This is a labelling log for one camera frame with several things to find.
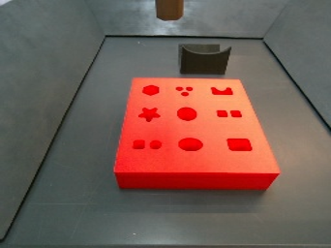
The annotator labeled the brown hexagon peg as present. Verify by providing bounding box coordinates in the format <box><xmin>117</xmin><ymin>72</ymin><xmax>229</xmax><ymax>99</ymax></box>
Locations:
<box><xmin>155</xmin><ymin>0</ymin><xmax>184</xmax><ymax>20</ymax></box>

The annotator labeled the red shape-sorting block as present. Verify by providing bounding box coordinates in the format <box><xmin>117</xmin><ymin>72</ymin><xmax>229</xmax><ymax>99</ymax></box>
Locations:
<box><xmin>113</xmin><ymin>77</ymin><xmax>279</xmax><ymax>190</ymax></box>

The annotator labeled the dark grey curved holder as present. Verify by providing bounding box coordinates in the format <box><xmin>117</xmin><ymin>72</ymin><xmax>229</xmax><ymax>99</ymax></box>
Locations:
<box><xmin>179</xmin><ymin>44</ymin><xmax>231</xmax><ymax>75</ymax></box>

